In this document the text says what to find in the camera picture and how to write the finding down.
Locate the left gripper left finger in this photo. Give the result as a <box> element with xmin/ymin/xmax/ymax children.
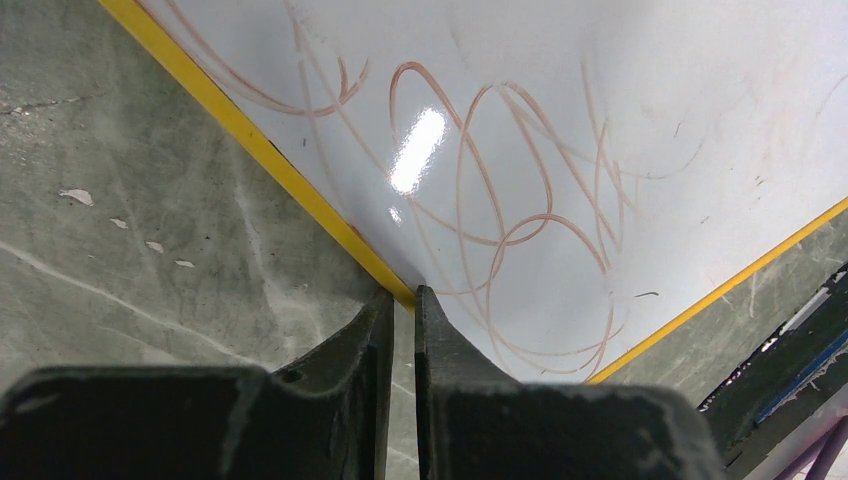
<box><xmin>1</xmin><ymin>291</ymin><xmax>394</xmax><ymax>479</ymax></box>

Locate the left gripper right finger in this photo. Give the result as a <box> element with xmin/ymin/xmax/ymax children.
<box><xmin>415</xmin><ymin>285</ymin><xmax>725</xmax><ymax>479</ymax></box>

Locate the yellow framed whiteboard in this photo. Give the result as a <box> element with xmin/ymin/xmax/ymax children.
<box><xmin>106</xmin><ymin>1</ymin><xmax>847</xmax><ymax>382</ymax></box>

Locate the black aluminium base frame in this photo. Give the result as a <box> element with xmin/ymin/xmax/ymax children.
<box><xmin>698</xmin><ymin>266</ymin><xmax>847</xmax><ymax>479</ymax></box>

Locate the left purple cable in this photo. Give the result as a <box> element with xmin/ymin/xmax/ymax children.
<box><xmin>771</xmin><ymin>415</ymin><xmax>848</xmax><ymax>480</ymax></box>

